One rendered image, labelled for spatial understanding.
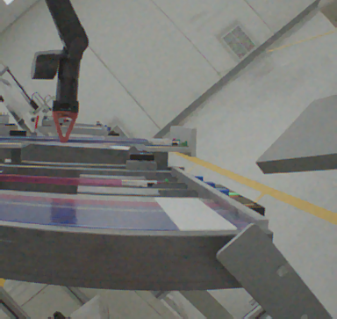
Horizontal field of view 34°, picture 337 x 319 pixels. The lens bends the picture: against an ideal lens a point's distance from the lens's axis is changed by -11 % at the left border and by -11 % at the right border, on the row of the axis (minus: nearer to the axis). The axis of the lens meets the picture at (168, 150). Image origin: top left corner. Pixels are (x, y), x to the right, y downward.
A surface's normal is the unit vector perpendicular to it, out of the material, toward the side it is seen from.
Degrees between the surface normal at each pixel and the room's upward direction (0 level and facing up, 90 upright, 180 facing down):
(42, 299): 90
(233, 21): 90
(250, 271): 90
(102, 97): 90
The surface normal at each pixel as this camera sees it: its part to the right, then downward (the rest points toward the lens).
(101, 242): 0.13, 0.06
